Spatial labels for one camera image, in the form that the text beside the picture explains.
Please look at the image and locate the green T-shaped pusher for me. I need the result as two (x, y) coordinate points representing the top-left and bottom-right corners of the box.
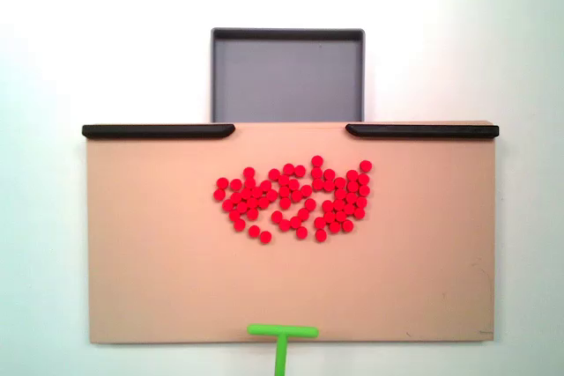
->
(247, 322), (319, 376)

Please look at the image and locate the grey square tray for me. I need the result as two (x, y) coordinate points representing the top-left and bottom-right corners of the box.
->
(210, 26), (367, 124)

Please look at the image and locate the black edge bar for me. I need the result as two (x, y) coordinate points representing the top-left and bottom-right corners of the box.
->
(345, 123), (501, 140)
(81, 123), (236, 140)

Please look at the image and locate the tan rectangular board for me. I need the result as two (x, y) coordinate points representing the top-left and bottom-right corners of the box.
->
(83, 120), (499, 345)

